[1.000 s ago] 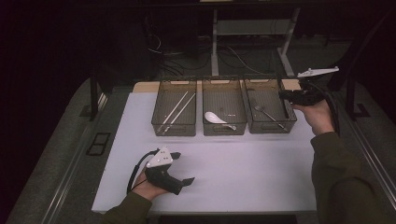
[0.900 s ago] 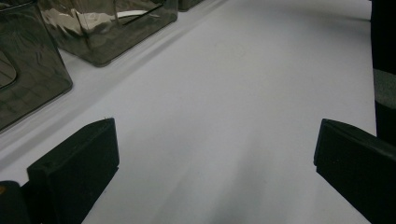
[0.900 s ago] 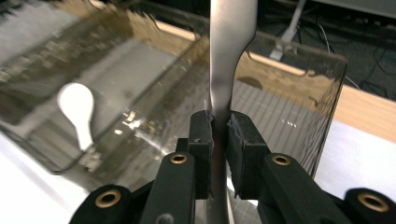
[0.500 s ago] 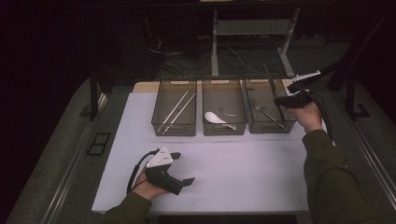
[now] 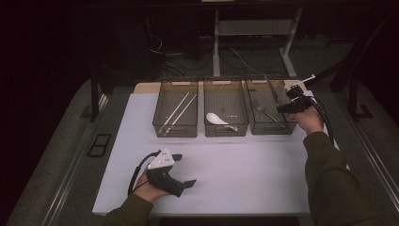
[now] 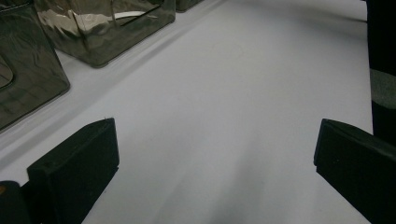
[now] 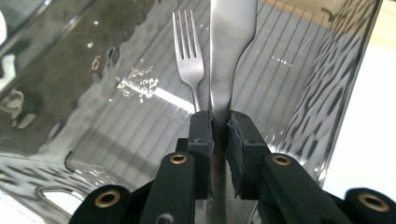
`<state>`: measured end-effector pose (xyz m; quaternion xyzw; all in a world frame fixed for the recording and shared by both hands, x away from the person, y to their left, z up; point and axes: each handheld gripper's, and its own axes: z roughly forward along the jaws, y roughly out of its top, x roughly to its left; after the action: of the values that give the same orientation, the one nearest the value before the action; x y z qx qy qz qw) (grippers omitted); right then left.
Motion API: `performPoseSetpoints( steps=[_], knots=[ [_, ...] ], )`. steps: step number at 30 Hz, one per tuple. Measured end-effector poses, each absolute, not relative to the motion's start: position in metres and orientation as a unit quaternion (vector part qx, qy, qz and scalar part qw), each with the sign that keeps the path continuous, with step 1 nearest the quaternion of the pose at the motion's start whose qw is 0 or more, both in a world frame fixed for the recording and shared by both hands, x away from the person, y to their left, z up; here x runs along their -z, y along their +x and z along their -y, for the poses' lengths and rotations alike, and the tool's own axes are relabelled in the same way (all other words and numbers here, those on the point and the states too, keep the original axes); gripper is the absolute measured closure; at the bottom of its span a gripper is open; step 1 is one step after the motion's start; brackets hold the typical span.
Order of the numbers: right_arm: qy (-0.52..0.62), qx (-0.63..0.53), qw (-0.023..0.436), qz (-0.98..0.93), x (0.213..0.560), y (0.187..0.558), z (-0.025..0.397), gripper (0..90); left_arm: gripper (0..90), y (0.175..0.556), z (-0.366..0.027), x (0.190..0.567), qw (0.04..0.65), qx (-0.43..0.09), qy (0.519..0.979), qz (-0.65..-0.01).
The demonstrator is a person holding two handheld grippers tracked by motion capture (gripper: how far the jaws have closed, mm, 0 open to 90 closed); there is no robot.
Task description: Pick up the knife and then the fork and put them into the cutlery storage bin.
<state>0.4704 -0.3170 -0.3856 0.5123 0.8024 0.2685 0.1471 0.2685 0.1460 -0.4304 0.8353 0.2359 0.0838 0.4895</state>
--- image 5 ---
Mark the white metal desk frame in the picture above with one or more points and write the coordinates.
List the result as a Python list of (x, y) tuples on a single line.
[(216, 56)]

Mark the black floor outlet frame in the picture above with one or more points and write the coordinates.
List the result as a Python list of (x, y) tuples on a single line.
[(99, 145)]

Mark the steel fork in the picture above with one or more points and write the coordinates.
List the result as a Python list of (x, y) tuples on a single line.
[(266, 113)]

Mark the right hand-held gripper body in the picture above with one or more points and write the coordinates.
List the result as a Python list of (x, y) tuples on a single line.
[(301, 103)]

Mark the person's left hand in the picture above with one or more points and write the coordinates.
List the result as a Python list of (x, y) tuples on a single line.
[(149, 191)]

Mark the translucent grey plastic bin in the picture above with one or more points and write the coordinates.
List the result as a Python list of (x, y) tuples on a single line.
[(260, 94), (225, 103), (176, 109)]

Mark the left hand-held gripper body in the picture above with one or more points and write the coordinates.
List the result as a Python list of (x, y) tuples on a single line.
[(163, 179)]

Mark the black metal stand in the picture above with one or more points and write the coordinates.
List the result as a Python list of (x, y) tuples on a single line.
[(354, 100), (94, 94)]

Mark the person's right hand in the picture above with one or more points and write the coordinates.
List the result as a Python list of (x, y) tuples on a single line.
[(309, 121)]

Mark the white table mat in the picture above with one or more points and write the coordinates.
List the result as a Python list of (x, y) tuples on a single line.
[(235, 182)]

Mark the aluminium floor rail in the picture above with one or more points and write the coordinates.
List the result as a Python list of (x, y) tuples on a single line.
[(382, 175), (67, 185)]

